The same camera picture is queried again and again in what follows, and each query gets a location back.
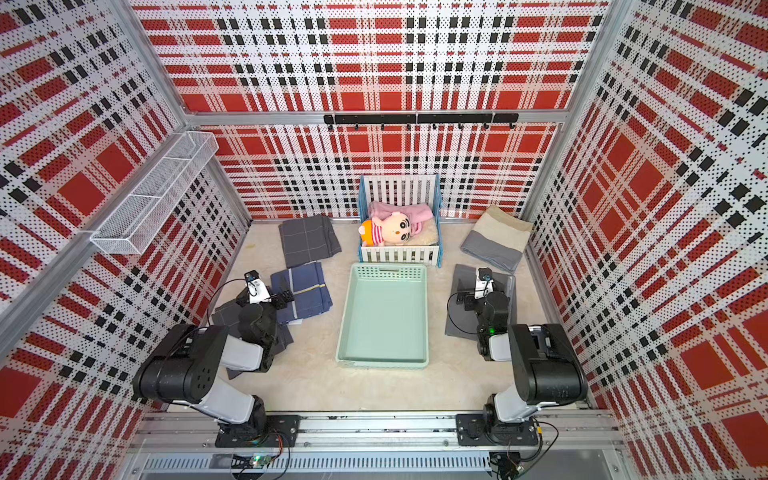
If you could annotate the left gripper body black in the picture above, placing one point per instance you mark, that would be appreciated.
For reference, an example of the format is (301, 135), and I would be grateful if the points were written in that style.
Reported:
(280, 299)

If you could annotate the plain grey pillowcase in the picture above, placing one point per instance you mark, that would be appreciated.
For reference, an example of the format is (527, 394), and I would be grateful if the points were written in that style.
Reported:
(498, 312)

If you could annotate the navy blue striped pillowcase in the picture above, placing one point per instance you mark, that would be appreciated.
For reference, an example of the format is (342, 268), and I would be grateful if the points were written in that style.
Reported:
(306, 284)

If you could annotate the beige and grey pillowcase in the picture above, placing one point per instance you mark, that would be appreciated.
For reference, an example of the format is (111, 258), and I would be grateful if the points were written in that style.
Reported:
(498, 239)

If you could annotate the mint green plastic basket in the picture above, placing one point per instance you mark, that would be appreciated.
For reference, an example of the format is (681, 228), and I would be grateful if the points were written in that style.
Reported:
(385, 317)

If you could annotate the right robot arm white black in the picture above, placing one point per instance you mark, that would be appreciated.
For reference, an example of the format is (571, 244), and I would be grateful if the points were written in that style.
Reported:
(546, 373)

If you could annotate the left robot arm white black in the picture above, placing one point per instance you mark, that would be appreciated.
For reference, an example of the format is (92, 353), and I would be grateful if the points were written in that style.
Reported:
(183, 369)

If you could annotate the dark grey checked pillowcase front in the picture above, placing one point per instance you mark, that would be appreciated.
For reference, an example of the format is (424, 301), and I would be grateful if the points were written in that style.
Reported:
(231, 324)

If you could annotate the dark grey checked pillowcase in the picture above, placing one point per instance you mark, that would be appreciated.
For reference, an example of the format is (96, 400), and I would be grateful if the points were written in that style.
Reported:
(308, 240)
(231, 324)

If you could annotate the dark grey checked pillowcase back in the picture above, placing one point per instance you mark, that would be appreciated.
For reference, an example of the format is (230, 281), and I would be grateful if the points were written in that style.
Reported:
(308, 240)

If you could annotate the pink plush doll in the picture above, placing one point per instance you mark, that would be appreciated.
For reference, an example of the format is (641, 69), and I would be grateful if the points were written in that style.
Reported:
(393, 225)

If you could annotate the white blue toy crib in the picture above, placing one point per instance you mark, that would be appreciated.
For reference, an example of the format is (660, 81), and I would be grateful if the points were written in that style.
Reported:
(402, 190)

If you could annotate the green circuit board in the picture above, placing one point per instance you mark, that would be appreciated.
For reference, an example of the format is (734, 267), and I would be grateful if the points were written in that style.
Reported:
(254, 461)

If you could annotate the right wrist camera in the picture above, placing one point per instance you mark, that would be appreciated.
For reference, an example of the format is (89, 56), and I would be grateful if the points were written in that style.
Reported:
(484, 282)

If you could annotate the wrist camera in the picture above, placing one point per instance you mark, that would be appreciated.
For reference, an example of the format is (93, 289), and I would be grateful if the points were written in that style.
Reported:
(484, 282)
(257, 290)

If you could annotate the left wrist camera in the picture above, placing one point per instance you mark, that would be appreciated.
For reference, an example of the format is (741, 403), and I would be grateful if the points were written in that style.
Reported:
(257, 290)

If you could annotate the white wire mesh shelf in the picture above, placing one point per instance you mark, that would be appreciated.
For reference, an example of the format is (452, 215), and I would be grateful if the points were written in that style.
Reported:
(135, 222)

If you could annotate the black hook rail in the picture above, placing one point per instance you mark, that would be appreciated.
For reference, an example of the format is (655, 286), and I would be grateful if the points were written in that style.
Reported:
(357, 120)

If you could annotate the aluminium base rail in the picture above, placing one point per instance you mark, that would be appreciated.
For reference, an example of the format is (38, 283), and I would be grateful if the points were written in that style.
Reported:
(577, 444)

